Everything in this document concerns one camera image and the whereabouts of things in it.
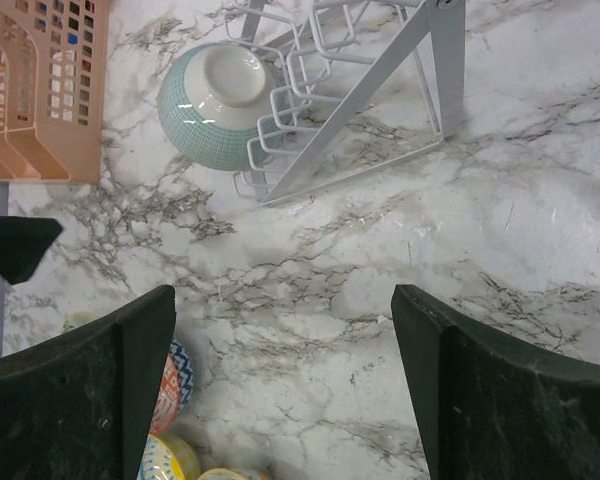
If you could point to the peach plastic file organizer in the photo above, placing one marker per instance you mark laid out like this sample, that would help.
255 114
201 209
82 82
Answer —
53 58

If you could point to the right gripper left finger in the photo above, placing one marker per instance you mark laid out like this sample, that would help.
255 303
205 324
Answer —
79 406

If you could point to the blue yellow sun bowl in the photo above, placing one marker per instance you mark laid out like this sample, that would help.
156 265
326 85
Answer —
168 457

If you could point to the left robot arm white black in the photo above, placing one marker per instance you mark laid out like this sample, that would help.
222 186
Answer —
23 243

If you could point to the white bowl orange leaves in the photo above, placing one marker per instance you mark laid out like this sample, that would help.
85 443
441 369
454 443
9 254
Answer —
222 473

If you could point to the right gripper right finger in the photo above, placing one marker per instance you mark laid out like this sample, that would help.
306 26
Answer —
489 405

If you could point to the teal green bowl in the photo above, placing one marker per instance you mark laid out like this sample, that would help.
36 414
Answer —
210 101

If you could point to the white wire dish rack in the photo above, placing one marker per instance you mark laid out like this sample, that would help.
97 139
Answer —
325 86

